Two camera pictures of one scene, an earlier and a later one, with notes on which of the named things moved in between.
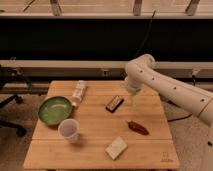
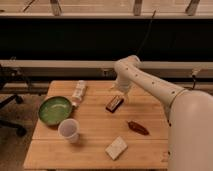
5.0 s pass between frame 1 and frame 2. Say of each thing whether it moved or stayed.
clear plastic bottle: stayed
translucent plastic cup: stayed
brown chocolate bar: stayed
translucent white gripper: moved
